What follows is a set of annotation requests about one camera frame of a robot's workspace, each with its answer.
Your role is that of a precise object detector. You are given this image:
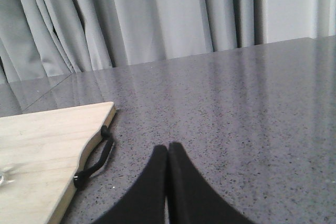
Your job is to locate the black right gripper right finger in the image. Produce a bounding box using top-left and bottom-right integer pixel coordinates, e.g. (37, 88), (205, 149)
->
(167, 142), (252, 223)

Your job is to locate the grey curtain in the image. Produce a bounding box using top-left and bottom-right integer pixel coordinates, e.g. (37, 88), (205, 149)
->
(1, 0), (335, 83)

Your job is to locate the clear glass measuring beaker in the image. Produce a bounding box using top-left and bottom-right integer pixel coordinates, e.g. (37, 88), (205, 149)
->
(1, 165), (16, 186)

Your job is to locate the black cutting board handle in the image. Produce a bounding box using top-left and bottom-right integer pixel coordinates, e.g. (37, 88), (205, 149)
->
(73, 126), (114, 191)

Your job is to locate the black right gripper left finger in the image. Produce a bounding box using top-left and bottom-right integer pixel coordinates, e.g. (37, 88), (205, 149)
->
(94, 145), (168, 223)

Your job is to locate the light wooden cutting board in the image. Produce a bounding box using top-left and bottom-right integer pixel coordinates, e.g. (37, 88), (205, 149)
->
(1, 102), (116, 223)

